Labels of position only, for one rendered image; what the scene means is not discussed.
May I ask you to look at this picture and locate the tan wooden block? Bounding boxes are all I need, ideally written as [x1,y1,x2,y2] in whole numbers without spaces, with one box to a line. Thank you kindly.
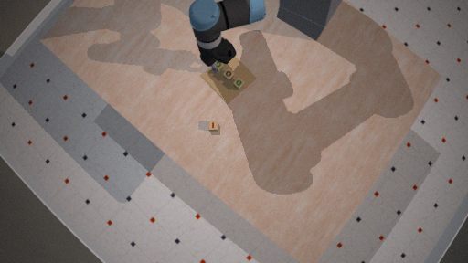
[208,121,218,131]
[233,78,245,90]
[223,68,235,82]
[214,61,225,73]

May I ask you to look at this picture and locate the tan square mat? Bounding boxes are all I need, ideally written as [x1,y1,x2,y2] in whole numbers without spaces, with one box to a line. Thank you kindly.
[201,57,256,103]

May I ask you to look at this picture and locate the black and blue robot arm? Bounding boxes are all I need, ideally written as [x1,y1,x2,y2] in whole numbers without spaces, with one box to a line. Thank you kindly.
[189,0,266,43]

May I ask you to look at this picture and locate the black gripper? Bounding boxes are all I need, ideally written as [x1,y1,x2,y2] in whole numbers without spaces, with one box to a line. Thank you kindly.
[196,33,236,74]

